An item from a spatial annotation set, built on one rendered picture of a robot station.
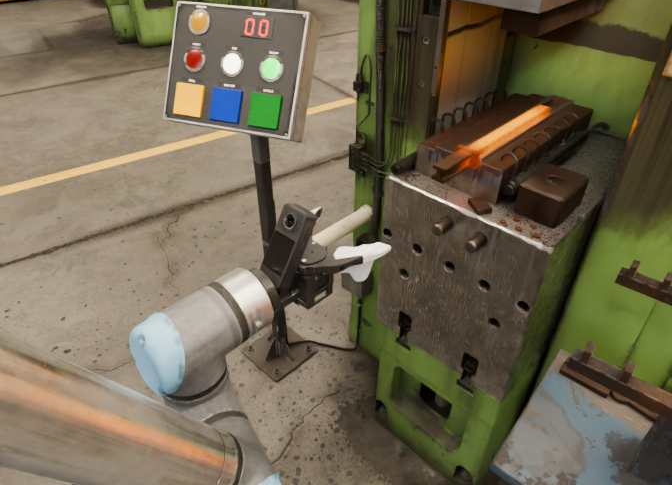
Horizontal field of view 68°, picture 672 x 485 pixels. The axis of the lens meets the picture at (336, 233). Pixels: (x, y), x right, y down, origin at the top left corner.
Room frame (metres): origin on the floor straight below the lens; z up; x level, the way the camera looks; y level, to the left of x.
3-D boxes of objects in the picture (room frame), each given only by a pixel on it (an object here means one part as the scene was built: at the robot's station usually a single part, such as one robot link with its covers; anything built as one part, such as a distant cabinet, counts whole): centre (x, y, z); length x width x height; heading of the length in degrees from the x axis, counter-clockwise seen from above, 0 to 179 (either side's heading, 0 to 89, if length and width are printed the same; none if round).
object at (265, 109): (1.08, 0.16, 1.01); 0.07 x 0.05 x 0.07; 70
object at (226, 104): (1.11, 0.25, 1.01); 0.07 x 0.05 x 0.07; 70
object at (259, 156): (1.23, 0.21, 0.54); 0.04 x 0.04 x 1.08; 45
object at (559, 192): (0.81, -0.41, 0.95); 0.12 x 0.08 x 0.06; 135
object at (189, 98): (1.15, 0.35, 1.01); 0.07 x 0.05 x 0.07; 70
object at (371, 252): (0.57, -0.04, 0.98); 0.09 x 0.03 x 0.06; 99
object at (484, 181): (1.05, -0.39, 0.96); 0.42 x 0.20 x 0.09; 135
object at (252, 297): (0.49, 0.12, 0.98); 0.10 x 0.05 x 0.09; 45
